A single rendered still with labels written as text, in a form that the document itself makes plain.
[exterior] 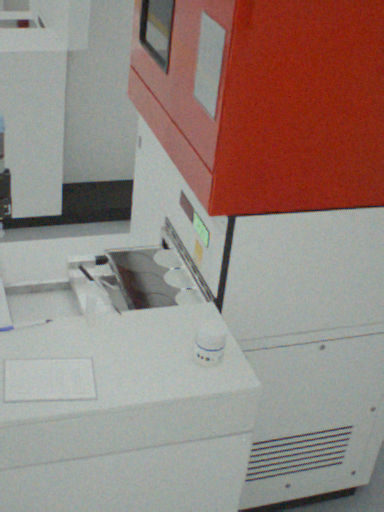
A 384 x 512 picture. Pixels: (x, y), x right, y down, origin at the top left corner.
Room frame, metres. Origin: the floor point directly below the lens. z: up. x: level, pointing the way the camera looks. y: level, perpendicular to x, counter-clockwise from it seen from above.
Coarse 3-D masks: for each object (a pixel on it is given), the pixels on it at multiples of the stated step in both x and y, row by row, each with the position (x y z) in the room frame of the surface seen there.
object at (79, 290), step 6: (66, 270) 2.03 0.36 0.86; (72, 270) 2.00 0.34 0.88; (72, 282) 1.95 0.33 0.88; (78, 288) 1.92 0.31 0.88; (84, 288) 1.92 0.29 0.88; (90, 288) 1.92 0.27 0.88; (78, 294) 1.89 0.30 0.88; (84, 294) 1.89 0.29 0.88; (78, 300) 1.87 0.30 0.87; (84, 300) 1.86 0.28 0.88; (84, 306) 1.84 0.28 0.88; (96, 306) 1.84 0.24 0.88; (102, 306) 1.85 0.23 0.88; (108, 306) 1.85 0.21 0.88; (84, 312) 1.81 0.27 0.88; (96, 312) 1.81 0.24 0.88; (102, 312) 1.82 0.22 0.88; (108, 312) 1.82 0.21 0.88
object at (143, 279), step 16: (112, 256) 2.08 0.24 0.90; (128, 256) 2.09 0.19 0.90; (144, 256) 2.10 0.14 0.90; (128, 272) 2.00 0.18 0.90; (144, 272) 2.01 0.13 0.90; (160, 272) 2.02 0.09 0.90; (128, 288) 1.92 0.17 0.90; (144, 288) 1.93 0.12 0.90; (160, 288) 1.94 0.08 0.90; (176, 288) 1.95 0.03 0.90; (144, 304) 1.85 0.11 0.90; (160, 304) 1.86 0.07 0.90; (176, 304) 1.87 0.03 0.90
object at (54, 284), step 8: (40, 280) 1.98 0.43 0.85; (48, 280) 1.98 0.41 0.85; (56, 280) 1.99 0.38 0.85; (64, 280) 1.99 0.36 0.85; (104, 280) 2.03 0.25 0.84; (112, 280) 2.04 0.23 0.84; (120, 280) 2.05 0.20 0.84; (8, 288) 1.92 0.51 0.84; (16, 288) 1.93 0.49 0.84; (24, 288) 1.94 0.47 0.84; (32, 288) 1.95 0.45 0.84; (40, 288) 1.96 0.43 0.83; (48, 288) 1.97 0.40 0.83; (56, 288) 1.98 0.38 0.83; (64, 288) 1.99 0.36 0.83; (72, 288) 2.00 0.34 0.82
